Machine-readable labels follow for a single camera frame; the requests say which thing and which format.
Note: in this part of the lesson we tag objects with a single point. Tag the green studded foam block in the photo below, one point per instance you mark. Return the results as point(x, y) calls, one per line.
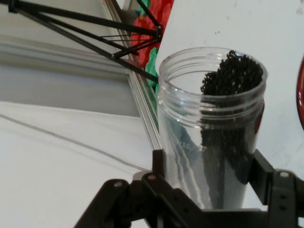
point(143, 6)
point(152, 69)

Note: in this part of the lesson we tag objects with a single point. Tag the aluminium rail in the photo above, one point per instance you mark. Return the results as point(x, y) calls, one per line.
point(145, 111)

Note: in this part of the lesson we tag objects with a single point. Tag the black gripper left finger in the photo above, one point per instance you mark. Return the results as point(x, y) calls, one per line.
point(142, 202)

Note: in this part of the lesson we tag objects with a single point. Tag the black tripod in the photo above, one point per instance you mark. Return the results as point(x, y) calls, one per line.
point(71, 15)

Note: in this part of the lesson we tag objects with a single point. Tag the red bowl with black seeds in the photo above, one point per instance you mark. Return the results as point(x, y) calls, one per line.
point(301, 95)

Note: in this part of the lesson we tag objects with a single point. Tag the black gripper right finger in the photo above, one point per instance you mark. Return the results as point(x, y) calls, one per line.
point(282, 190)

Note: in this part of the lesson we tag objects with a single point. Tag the red studded foam blocks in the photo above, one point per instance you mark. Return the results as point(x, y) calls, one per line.
point(159, 16)

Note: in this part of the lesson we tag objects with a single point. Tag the clear jar with black seeds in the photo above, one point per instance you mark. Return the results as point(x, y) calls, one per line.
point(213, 118)

